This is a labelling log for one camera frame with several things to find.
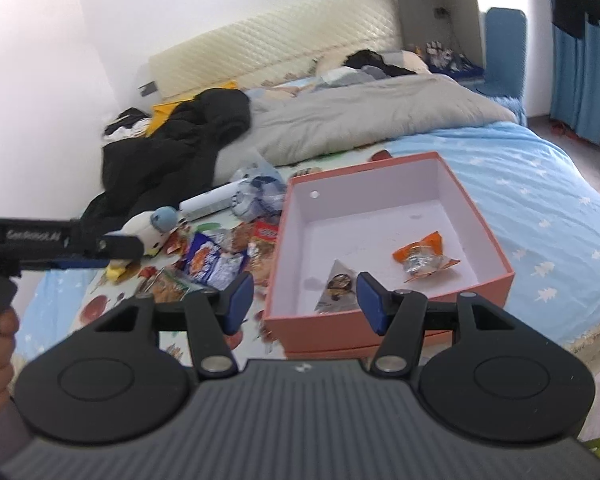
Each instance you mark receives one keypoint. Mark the grey folded garment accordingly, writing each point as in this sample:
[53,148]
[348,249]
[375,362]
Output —
[350,80]

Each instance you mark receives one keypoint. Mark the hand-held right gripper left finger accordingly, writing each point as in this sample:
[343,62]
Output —
[240,302]

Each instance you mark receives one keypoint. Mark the green and orange snack packet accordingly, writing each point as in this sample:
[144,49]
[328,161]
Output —
[172,287]

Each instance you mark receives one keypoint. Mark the black jacket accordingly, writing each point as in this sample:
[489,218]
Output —
[170,150]

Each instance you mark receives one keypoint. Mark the pink cardboard box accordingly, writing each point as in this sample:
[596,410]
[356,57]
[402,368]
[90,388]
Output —
[370,220]

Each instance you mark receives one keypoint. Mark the red slippers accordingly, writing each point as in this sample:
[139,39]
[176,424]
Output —
[564,129]

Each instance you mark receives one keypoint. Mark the black garment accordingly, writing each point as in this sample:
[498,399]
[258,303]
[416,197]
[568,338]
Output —
[370,60]

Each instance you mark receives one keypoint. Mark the yellow cloth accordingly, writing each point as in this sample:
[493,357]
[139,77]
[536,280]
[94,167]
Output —
[162,112]

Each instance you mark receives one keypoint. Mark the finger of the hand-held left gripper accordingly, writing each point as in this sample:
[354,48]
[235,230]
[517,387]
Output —
[85,263]
[122,247]

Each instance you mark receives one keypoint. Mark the group of cosmetic bottles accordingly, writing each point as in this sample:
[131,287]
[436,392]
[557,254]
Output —
[439,50]

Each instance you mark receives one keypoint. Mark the beige pillow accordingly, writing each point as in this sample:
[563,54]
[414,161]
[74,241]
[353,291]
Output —
[416,62]

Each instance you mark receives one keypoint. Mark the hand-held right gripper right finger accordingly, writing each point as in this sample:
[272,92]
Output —
[370,305]

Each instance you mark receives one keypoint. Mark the blue bedside table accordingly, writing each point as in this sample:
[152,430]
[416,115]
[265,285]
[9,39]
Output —
[467,72]

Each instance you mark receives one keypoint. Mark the blue curtain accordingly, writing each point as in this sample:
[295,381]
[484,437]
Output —
[580,85]

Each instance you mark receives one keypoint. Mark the black and white clothes pile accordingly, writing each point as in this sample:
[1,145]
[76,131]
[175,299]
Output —
[125,125]

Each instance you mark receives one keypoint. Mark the grey triangular snack packet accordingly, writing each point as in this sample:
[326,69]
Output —
[337,285]

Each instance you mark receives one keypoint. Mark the black wall socket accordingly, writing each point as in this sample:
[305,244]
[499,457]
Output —
[441,11]

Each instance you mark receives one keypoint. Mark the blue covered chair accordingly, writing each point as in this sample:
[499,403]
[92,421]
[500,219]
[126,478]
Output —
[505,45]

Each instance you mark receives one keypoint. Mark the grey wall socket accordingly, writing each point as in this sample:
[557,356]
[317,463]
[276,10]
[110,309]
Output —
[148,89]

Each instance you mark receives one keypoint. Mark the grey duvet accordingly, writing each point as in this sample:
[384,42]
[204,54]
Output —
[355,115]

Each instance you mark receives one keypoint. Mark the white tube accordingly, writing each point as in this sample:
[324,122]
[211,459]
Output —
[205,202]

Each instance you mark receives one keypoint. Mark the white and blue plush penguin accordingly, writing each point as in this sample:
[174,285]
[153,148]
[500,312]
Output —
[152,225]

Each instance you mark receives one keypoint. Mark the cream quilted headboard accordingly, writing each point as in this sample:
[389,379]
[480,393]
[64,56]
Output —
[280,35]

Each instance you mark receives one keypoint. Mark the blue and white plastic bag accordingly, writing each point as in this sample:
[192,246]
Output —
[260,195]

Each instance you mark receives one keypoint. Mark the small red snack packet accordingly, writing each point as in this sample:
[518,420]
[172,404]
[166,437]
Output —
[177,242]

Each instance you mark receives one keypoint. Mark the blue and white snack packet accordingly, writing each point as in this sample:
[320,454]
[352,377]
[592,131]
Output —
[207,260]

